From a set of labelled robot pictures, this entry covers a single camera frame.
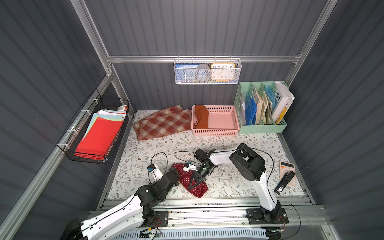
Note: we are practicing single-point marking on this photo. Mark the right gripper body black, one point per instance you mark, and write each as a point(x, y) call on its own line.
point(197, 174)

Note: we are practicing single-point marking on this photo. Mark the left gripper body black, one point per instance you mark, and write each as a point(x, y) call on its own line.
point(174, 173)

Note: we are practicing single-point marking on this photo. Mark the dark red polka-dot skirt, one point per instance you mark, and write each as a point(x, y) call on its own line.
point(185, 178)

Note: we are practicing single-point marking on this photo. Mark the rust orange skirt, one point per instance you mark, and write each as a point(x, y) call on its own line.
point(202, 117)

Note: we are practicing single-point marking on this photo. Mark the red plaid skirt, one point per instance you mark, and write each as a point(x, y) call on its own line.
point(163, 123)

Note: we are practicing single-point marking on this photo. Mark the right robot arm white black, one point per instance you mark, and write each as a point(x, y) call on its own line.
point(249, 164)

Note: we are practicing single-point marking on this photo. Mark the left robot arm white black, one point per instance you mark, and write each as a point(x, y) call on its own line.
point(136, 211)

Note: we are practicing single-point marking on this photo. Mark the grey tape roll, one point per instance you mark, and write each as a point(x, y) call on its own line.
point(203, 73)

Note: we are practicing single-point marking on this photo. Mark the pink plastic basket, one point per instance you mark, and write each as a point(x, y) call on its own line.
point(222, 121)

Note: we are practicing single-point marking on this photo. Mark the blue folders in organizer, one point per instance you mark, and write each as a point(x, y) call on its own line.
point(250, 108)

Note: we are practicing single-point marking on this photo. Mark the red paper stack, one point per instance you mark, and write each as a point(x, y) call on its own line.
point(99, 136)

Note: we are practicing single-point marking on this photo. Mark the small orange white card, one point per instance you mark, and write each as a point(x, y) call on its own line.
point(286, 167)

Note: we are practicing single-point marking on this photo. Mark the mint green file organizer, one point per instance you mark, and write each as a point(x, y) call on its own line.
point(243, 89)

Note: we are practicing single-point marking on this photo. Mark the yellow alarm clock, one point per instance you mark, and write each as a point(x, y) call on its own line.
point(223, 72)

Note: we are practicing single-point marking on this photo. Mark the blue box in basket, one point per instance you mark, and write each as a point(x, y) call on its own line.
point(185, 73)

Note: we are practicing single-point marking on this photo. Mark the white book in organizer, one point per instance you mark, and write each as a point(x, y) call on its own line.
point(284, 99)

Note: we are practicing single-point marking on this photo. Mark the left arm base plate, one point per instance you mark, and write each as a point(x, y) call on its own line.
point(160, 219)

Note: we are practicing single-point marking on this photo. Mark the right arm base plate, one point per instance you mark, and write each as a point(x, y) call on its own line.
point(258, 216)

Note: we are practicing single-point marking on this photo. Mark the black wire side basket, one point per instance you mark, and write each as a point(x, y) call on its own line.
point(97, 104)

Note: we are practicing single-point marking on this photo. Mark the white wire wall basket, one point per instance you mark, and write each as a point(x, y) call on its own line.
point(208, 62)

